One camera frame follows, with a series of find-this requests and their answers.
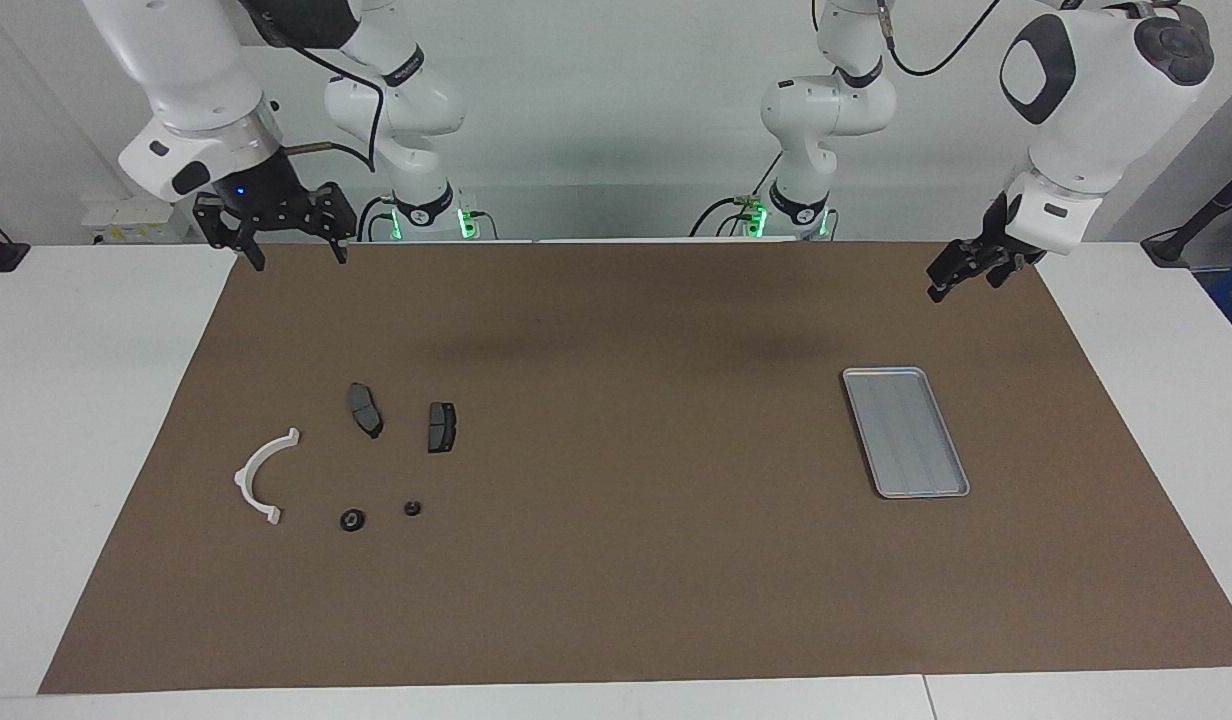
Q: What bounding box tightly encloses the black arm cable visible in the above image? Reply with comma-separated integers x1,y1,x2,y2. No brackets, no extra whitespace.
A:
236,0,389,196
876,0,1177,81

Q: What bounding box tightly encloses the black angled stand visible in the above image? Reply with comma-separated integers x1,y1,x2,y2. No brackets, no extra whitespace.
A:
1141,160,1232,269

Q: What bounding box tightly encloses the brown table mat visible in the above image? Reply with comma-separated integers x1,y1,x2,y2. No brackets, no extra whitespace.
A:
38,240,1232,696

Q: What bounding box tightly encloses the black clamp stand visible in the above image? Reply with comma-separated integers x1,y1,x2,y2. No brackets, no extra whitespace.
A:
0,210,29,273

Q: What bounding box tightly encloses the silver metal tray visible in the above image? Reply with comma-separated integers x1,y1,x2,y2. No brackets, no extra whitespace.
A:
842,366,972,500

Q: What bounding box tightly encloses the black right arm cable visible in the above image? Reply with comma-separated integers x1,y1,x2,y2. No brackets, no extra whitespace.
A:
236,0,389,196

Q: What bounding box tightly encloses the black left base cable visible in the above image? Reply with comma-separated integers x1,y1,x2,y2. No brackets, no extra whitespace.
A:
688,150,789,239

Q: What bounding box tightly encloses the white box with labels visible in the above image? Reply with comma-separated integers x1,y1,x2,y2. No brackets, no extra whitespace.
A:
81,195,199,244

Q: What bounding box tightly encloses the white curved plastic bracket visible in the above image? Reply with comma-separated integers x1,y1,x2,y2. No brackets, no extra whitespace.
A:
234,427,302,526

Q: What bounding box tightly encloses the dark curved brake pad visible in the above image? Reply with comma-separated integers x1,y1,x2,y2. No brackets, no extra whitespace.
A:
348,383,384,441

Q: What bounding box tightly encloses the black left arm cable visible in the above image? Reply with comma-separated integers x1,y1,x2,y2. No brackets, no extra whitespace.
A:
876,0,1177,81

